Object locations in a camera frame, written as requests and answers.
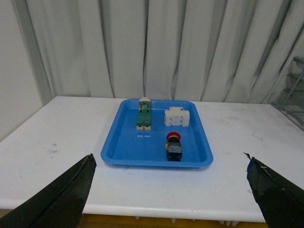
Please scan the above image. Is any green terminal block component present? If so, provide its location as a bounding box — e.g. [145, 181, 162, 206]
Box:
[136, 97, 152, 130]

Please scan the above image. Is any white circuit breaker module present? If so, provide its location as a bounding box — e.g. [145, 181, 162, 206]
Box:
[164, 106, 190, 127]

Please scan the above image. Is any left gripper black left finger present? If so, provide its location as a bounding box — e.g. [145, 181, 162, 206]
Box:
[0, 154, 96, 228]

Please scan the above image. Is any grey wire mesh rack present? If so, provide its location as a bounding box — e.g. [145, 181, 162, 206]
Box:
[272, 57, 304, 131]

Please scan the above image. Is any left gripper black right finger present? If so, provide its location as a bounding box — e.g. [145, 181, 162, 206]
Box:
[246, 153, 304, 228]

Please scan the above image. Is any blue plastic tray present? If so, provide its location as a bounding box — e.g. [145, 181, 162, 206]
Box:
[101, 99, 213, 169]

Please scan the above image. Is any red emergency stop button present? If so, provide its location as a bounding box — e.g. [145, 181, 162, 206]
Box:
[165, 132, 182, 162]

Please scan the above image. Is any white pleated curtain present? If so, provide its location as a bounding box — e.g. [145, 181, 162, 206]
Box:
[12, 0, 304, 104]

